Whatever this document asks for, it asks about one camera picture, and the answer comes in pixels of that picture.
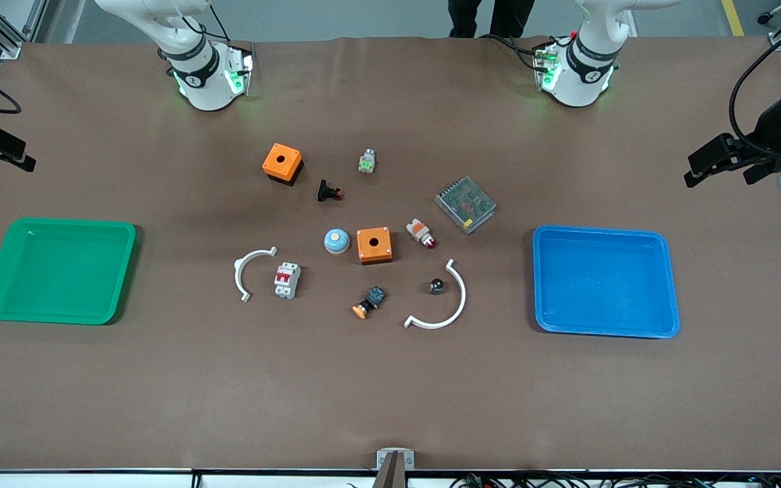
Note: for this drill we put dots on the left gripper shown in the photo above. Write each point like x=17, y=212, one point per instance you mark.
x=768, y=127

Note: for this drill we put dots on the white red circuit breaker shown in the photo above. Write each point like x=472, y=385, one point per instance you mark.
x=287, y=281

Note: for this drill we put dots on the black cylindrical capacitor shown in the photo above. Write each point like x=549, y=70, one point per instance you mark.
x=436, y=285

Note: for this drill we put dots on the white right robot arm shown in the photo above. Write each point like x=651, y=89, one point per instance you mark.
x=194, y=81

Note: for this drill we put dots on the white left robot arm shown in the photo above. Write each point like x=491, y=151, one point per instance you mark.
x=577, y=81

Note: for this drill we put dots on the green plastic tray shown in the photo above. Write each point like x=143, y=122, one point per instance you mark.
x=58, y=271

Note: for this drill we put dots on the blue plastic tray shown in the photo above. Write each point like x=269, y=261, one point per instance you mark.
x=607, y=285

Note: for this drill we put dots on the metal mesh power supply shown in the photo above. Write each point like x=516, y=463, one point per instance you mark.
x=465, y=203

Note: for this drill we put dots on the orange button box black base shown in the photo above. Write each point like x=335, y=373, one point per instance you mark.
x=270, y=167

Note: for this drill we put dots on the person in black trousers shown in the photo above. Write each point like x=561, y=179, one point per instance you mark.
x=492, y=17

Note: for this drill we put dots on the red indicator lamp orange body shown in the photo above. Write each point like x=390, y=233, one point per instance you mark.
x=417, y=230

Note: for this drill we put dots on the blue dome buzzer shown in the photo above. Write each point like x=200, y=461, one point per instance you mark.
x=336, y=242

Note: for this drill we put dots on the orange mushroom button blue body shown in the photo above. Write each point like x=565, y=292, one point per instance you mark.
x=373, y=297

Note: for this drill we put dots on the small white curved bracket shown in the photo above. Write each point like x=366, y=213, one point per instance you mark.
x=236, y=274

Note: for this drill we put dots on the large white curved bracket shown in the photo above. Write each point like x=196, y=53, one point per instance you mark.
x=463, y=291

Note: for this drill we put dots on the black red selector switch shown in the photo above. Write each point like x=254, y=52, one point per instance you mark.
x=325, y=191

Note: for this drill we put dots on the green pushbutton switch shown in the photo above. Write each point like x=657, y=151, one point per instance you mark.
x=367, y=163

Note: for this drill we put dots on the grey metal mount bracket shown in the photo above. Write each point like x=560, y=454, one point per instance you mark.
x=384, y=455

